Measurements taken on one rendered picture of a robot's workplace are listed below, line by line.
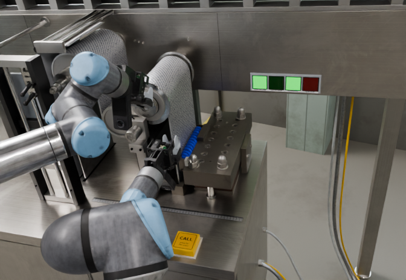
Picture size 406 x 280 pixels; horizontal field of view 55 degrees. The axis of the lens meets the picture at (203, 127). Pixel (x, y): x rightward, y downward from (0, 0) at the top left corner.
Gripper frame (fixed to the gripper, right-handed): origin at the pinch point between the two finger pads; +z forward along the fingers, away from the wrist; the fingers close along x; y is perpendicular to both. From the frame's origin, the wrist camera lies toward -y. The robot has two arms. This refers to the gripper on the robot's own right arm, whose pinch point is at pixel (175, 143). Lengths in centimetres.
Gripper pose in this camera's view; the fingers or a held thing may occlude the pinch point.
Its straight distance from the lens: 131.9
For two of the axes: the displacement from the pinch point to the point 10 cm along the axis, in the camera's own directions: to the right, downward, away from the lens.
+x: -9.6, -0.7, 2.8
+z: 2.7, -5.2, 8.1
